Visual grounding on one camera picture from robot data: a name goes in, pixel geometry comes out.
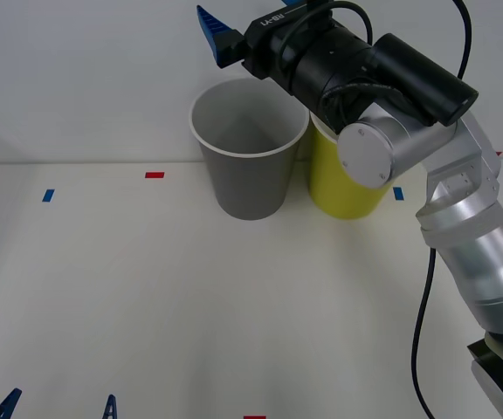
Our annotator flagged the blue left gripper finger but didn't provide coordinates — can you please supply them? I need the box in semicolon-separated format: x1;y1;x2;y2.
101;394;119;419
0;388;23;419

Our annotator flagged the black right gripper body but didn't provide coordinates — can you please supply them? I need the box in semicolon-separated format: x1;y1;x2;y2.
240;1;336;93

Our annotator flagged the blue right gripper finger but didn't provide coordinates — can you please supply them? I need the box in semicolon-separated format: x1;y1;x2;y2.
196;4;247;70

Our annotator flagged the grey plastic waste bin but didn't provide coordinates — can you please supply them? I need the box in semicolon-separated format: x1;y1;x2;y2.
189;77;310;222

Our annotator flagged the yellow-green plastic waste bin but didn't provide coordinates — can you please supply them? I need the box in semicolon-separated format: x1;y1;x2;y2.
307;111;396;221

